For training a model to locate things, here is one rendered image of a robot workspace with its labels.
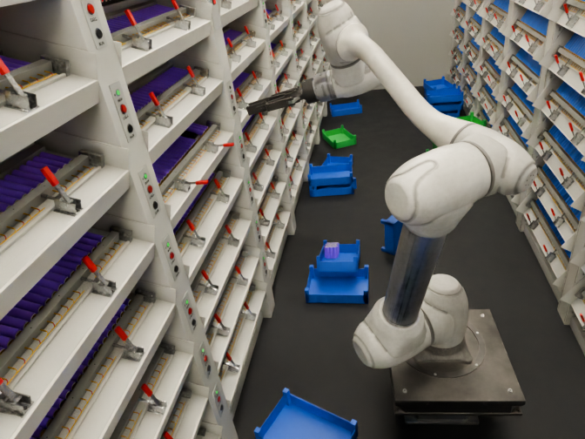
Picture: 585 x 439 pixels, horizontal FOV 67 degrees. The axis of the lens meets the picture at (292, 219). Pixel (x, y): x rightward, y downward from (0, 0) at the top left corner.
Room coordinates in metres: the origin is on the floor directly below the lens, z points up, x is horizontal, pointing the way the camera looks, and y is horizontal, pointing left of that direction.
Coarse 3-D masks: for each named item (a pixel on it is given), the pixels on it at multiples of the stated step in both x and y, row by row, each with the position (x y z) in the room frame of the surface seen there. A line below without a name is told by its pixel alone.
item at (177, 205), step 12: (204, 120) 1.60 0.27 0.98; (216, 120) 1.59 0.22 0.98; (228, 120) 1.57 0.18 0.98; (228, 132) 1.57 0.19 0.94; (216, 144) 1.46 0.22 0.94; (204, 156) 1.36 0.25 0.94; (216, 156) 1.37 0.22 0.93; (192, 168) 1.27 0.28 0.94; (204, 168) 1.28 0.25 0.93; (192, 180) 1.20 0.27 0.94; (180, 192) 1.12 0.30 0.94; (192, 192) 1.15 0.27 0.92; (168, 204) 0.98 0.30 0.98; (180, 204) 1.07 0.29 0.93; (168, 216) 0.99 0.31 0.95; (180, 216) 1.06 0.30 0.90
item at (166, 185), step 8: (216, 128) 1.55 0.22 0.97; (208, 136) 1.46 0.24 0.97; (200, 144) 1.39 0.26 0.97; (192, 152) 1.32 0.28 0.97; (200, 152) 1.36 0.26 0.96; (184, 160) 1.27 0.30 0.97; (192, 160) 1.30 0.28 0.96; (176, 168) 1.21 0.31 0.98; (184, 168) 1.24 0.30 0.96; (168, 176) 1.16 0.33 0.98; (176, 176) 1.18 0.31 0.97; (184, 176) 1.20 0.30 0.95; (168, 184) 1.12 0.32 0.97; (168, 192) 1.10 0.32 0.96
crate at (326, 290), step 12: (312, 276) 1.82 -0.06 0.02; (324, 276) 1.82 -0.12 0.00; (336, 276) 1.80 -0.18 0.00; (348, 276) 1.79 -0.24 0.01; (360, 276) 1.77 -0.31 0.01; (312, 288) 1.74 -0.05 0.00; (324, 288) 1.72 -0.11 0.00; (336, 288) 1.71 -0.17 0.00; (348, 288) 1.70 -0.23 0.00; (360, 288) 1.68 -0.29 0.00; (312, 300) 1.64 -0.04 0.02; (324, 300) 1.62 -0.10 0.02; (336, 300) 1.61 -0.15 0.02; (348, 300) 1.60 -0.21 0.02; (360, 300) 1.58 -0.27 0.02
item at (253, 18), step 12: (264, 0) 2.34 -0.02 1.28; (252, 12) 2.27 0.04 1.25; (252, 24) 2.27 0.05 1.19; (264, 24) 2.27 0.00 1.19; (264, 60) 2.26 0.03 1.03; (276, 84) 2.35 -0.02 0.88; (276, 120) 2.26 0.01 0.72; (276, 132) 2.26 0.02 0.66; (276, 168) 2.27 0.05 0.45; (288, 192) 2.27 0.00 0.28; (288, 228) 2.26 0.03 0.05
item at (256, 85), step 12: (252, 72) 2.08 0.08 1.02; (264, 72) 2.26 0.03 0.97; (240, 84) 2.06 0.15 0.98; (252, 84) 2.09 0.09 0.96; (264, 84) 2.17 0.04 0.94; (240, 96) 1.82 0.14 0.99; (252, 96) 1.99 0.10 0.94; (264, 96) 2.12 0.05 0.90; (240, 108) 1.82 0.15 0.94; (240, 120) 1.67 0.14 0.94
